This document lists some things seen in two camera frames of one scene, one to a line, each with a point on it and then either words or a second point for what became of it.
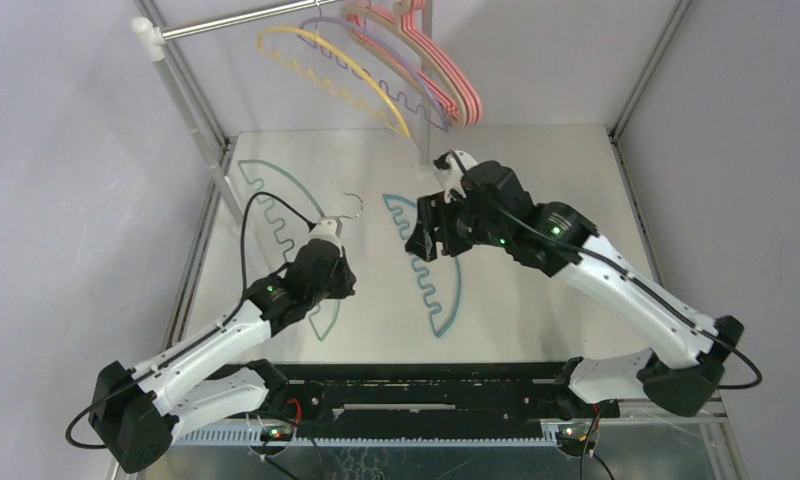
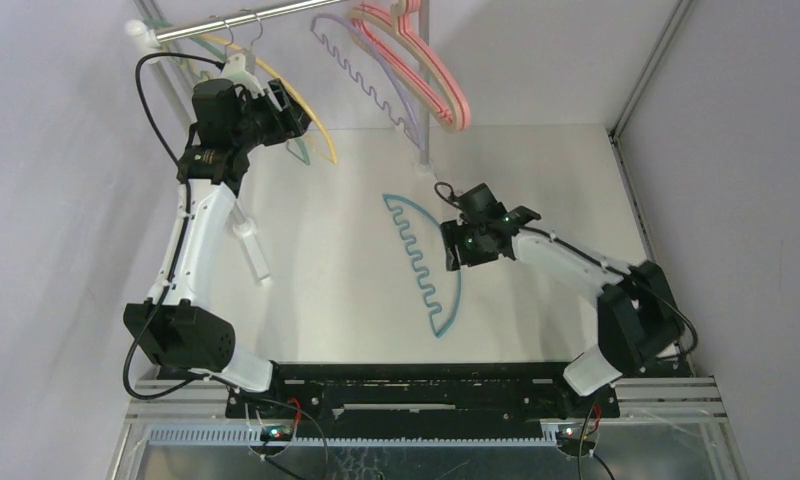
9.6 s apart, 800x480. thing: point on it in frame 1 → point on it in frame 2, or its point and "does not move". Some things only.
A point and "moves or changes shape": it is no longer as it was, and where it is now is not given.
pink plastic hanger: (418, 20) moves or changes shape
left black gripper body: (336, 288) → (259, 120)
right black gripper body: (436, 225) → (451, 244)
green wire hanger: (286, 236) → (222, 56)
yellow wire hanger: (405, 132) → (295, 96)
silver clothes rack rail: (184, 29) does not move
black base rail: (430, 399) does not move
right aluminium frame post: (648, 71) does not move
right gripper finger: (422, 241) → (453, 258)
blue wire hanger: (431, 290) does not move
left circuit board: (276, 433) does not move
